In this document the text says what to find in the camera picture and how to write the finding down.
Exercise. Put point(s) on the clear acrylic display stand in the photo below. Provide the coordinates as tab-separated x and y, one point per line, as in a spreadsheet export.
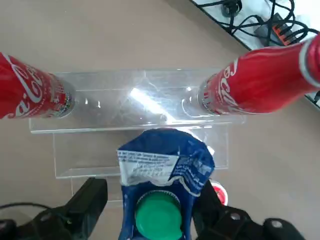
125	100

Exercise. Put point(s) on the blue white milk carton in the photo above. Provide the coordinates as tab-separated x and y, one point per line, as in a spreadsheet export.
160	155

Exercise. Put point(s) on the dark grey power brick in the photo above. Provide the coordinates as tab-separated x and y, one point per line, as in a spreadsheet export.
263	35

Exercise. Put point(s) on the black orange connector device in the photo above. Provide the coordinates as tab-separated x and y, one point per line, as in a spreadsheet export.
290	31

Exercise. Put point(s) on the small red cola can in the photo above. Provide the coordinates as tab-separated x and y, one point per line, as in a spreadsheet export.
221	193

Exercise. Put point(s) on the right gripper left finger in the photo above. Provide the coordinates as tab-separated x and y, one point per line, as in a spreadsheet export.
85	207

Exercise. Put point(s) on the red cola bottle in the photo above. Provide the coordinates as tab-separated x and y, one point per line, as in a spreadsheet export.
257	80
30	90

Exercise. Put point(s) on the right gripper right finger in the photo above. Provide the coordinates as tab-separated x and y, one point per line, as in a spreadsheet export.
225	225

